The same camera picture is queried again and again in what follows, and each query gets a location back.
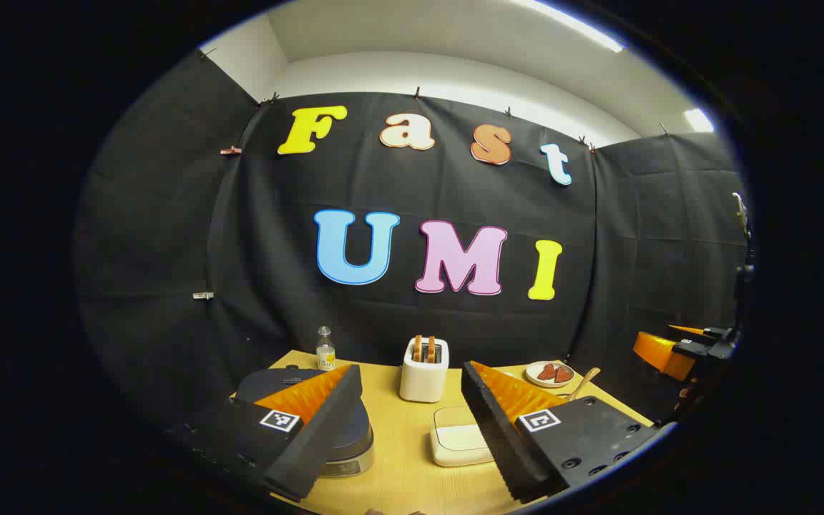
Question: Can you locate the white toaster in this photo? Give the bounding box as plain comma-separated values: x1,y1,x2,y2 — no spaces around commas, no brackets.
399,336,450,403

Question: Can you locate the black backdrop cloth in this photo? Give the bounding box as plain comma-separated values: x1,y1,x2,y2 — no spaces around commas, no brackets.
72,50,756,430

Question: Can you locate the dark grey rice cooker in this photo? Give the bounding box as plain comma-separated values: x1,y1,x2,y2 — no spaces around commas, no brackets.
235,366,376,479

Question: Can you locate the long ceiling light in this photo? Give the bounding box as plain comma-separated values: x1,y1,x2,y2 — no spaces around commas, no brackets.
519,0,627,54

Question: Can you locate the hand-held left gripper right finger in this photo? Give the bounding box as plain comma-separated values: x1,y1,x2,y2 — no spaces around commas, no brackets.
461,360,677,505

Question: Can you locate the wooden spoon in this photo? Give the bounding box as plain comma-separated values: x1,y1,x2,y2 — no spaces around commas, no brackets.
566,367,602,401

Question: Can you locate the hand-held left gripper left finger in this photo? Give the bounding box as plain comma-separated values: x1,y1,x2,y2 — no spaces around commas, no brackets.
165,363,365,503

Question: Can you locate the small clear glass bottle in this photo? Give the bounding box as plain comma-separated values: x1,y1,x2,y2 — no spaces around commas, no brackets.
315,326,336,371

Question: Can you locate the small white plate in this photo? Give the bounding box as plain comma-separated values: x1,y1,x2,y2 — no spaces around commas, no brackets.
524,360,576,389

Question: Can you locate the clear rice container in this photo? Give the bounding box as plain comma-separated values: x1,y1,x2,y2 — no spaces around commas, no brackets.
430,406,495,468

